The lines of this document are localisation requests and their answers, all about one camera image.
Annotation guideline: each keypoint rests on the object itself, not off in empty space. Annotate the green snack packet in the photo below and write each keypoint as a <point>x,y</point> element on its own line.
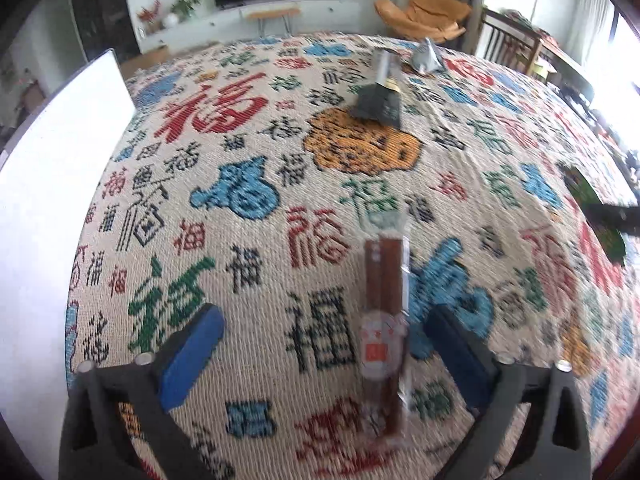
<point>582,187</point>

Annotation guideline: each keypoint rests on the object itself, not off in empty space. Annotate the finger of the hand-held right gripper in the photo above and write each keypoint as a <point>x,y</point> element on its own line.
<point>612,216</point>

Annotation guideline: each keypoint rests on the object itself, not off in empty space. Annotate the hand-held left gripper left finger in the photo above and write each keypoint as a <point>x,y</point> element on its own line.
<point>192,357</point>

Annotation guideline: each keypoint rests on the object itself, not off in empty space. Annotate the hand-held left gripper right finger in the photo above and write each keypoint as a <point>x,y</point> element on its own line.
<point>457,355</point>

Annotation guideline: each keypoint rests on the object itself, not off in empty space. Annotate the dark glass cabinet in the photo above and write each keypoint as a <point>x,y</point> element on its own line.
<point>107,5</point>

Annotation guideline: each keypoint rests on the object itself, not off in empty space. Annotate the green plant in glass pot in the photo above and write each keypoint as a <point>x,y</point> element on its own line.
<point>187,5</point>

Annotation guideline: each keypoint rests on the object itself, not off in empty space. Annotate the dark wooden chair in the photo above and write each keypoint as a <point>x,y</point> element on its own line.
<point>507,40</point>

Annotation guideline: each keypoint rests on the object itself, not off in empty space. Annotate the brown sausage stick packet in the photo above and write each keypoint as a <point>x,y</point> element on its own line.
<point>382,310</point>

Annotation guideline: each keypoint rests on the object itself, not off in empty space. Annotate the white television cabinet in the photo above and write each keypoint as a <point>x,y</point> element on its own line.
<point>210,22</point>

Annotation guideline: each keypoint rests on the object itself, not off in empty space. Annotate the white board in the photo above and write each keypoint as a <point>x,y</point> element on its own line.
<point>45,210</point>

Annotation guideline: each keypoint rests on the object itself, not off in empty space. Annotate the wooden dining table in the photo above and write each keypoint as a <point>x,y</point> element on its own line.
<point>570,67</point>

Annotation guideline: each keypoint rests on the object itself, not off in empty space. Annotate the red flower plant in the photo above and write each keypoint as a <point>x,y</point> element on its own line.
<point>149,15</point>

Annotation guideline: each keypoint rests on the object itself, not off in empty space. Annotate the dark triangular snack packet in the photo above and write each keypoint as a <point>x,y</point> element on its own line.
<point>380,102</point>

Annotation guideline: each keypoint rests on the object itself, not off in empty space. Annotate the silver triangular snack packet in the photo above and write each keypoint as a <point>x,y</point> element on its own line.
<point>427,57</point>

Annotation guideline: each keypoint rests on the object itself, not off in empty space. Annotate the printed woven blanket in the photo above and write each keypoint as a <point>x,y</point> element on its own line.
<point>320,160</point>

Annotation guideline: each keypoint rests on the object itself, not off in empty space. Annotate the white round vase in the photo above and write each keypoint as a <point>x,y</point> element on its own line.
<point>170,20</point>

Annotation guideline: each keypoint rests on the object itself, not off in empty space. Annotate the orange lounge chair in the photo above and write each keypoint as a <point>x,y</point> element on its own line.
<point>420,12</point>

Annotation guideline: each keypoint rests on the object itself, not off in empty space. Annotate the small wooden stool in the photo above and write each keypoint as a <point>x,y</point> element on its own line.
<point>270,11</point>

